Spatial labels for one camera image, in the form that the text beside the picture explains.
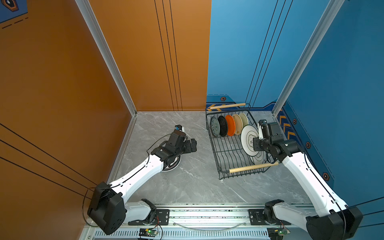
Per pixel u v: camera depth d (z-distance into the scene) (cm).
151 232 71
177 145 62
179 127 73
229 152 96
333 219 37
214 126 103
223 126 95
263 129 60
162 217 73
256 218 72
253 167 71
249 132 83
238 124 97
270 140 57
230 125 99
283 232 70
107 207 40
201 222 73
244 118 98
